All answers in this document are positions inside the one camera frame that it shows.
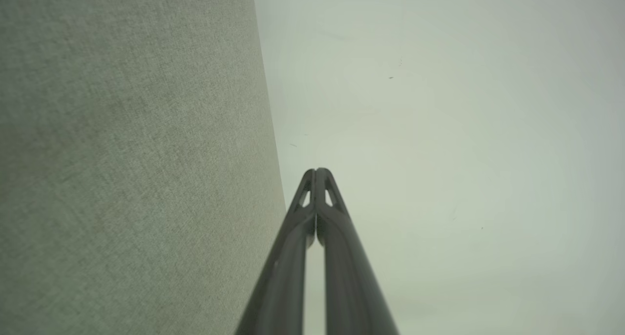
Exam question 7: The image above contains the grey fabric sofa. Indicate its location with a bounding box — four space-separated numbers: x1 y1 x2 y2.
0 0 287 335

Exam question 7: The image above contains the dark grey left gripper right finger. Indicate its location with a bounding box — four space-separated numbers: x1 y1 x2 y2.
316 168 398 335

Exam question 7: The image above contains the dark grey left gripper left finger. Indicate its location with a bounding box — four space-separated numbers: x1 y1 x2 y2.
236 169 317 335

